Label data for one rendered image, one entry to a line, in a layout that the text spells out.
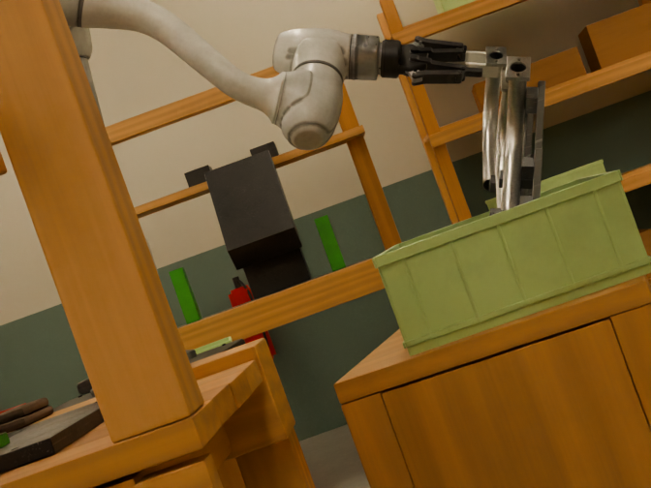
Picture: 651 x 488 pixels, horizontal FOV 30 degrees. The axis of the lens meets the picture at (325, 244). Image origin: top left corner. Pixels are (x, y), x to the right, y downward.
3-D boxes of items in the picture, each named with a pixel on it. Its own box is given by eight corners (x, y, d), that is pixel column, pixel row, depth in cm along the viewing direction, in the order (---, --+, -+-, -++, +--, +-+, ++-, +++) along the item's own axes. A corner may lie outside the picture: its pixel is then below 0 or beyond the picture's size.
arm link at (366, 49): (354, 24, 241) (384, 25, 240) (353, 61, 247) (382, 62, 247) (350, 52, 235) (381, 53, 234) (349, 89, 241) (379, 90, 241)
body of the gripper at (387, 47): (379, 56, 235) (427, 58, 234) (382, 30, 241) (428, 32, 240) (378, 86, 240) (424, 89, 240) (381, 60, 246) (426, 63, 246)
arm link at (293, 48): (353, 59, 248) (347, 104, 240) (277, 55, 250) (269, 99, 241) (353, 18, 240) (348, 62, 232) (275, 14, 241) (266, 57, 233)
